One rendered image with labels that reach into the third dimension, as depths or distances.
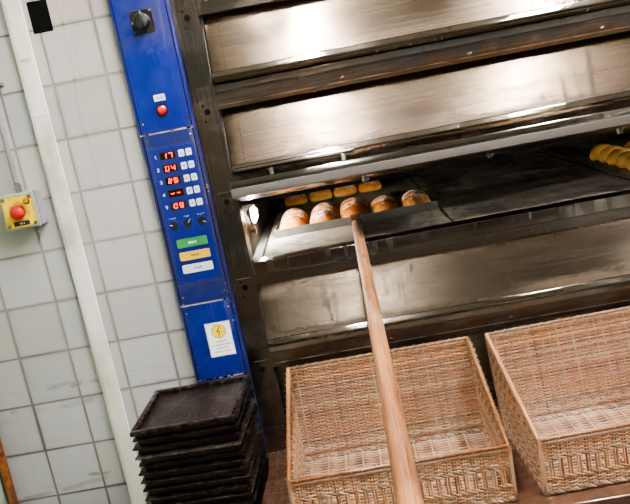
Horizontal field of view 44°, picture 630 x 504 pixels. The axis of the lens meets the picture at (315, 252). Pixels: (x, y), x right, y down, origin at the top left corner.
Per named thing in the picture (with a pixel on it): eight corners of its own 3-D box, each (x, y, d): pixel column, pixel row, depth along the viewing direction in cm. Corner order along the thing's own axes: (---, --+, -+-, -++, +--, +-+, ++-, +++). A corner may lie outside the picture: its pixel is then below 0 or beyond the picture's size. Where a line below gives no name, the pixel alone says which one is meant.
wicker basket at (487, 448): (300, 449, 241) (283, 365, 235) (483, 418, 238) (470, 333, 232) (295, 540, 193) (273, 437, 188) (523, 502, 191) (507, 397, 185)
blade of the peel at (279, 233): (438, 208, 258) (437, 200, 258) (275, 238, 261) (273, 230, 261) (425, 192, 293) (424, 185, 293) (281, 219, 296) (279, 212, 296)
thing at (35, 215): (16, 227, 228) (6, 194, 226) (49, 221, 228) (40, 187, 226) (6, 232, 221) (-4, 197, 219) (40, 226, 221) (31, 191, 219)
